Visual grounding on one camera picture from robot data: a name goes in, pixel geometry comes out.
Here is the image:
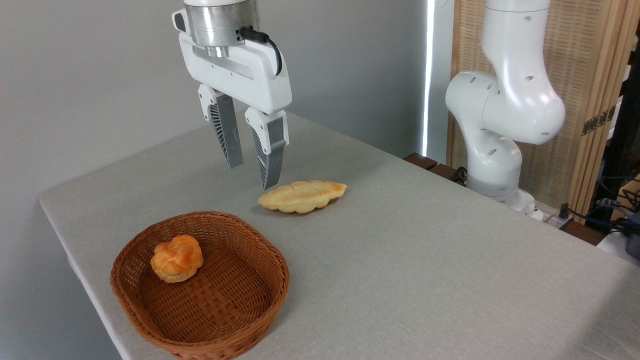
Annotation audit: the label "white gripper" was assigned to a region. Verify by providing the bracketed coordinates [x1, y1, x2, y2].
[172, 9, 293, 191]

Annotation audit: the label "round orange bread bun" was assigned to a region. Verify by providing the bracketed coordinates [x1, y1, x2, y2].
[150, 235, 204, 284]

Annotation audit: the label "long braided bread loaf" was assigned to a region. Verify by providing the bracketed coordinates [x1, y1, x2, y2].
[258, 180, 348, 215]

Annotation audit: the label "brown wicker basket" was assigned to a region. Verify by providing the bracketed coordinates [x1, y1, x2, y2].
[110, 210, 291, 360]

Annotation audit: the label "dark brown wooden slats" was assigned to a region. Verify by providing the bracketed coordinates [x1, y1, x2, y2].
[403, 152, 467, 187]

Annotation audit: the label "grey tablecloth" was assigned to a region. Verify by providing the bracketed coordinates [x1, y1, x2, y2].
[38, 111, 640, 360]

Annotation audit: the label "dark brown wooden board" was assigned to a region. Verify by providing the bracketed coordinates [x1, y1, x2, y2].
[559, 220, 607, 247]

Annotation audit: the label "wooden folding screen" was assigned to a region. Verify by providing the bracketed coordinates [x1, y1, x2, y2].
[450, 0, 640, 217]

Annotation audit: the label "metal screen hinge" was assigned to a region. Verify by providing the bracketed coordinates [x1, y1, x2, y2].
[581, 106, 617, 137]

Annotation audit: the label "blue grey device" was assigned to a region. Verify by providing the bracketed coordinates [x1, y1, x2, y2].
[624, 210, 640, 261]

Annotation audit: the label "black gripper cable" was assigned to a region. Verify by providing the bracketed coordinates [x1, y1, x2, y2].
[240, 27, 283, 77]

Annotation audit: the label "black shelf frame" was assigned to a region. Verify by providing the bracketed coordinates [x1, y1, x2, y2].
[595, 25, 640, 213]

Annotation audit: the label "black cable bundle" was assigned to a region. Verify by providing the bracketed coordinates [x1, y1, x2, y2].
[559, 175, 640, 237]

